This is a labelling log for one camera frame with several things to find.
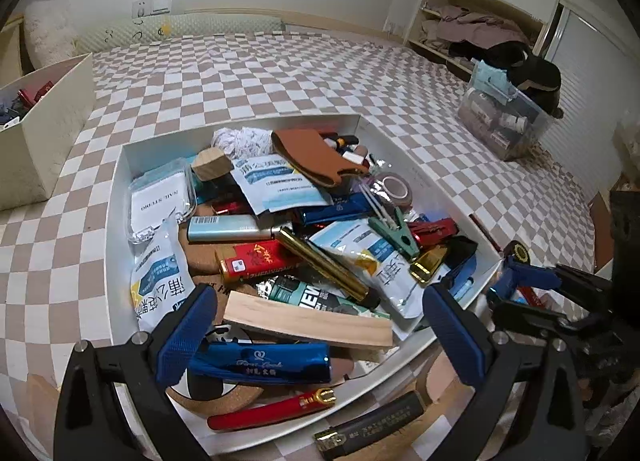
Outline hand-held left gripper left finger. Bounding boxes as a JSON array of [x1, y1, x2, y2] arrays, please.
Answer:
[[54, 284, 218, 461]]

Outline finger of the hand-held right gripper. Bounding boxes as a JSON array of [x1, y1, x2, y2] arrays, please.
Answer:
[[502, 253, 613, 309], [489, 286, 571, 337]]

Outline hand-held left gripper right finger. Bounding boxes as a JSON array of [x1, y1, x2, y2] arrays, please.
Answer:
[[422, 284, 587, 461]]

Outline light wooden block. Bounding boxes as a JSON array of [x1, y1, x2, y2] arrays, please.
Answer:
[[222, 290, 394, 348]]

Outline shallow white box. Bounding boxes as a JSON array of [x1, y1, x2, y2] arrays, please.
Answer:
[[102, 112, 503, 459]]

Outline black tape roll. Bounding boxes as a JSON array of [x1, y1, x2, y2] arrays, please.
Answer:
[[505, 240, 532, 267]]

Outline black lighter with gold cap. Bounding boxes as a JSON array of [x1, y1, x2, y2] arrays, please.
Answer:
[[312, 390, 427, 459]]

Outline pile of assorted small goods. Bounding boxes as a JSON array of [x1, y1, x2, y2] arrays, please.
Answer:
[[127, 125, 481, 434]]

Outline clear plastic storage bin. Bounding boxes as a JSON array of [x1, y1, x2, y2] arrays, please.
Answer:
[[457, 61, 558, 162]]

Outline light blue packet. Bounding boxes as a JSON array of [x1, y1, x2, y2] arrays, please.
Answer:
[[470, 60, 516, 102]]

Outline black bag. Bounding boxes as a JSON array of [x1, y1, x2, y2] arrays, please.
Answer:
[[482, 41, 563, 117]]

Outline sliding door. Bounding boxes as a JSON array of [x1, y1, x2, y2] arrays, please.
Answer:
[[550, 0, 640, 192]]

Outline deep white box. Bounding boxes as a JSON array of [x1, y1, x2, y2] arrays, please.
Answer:
[[0, 52, 97, 212]]

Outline pile of pink clothes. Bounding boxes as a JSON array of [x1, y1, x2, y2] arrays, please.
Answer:
[[420, 4, 536, 52]]

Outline checkered bed sheet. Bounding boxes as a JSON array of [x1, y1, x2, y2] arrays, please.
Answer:
[[0, 28, 616, 461]]

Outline wardrobe shelf niche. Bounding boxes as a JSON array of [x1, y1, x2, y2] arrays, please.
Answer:
[[404, 0, 558, 77]]

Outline long quilted bolster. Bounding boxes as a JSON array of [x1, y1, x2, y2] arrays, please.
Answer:
[[75, 12, 286, 49]]

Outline wooden bedside shelf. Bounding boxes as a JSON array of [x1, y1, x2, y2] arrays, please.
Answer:
[[0, 16, 26, 87]]

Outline fluffy white pillow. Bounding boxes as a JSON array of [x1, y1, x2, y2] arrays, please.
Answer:
[[22, 0, 81, 69]]

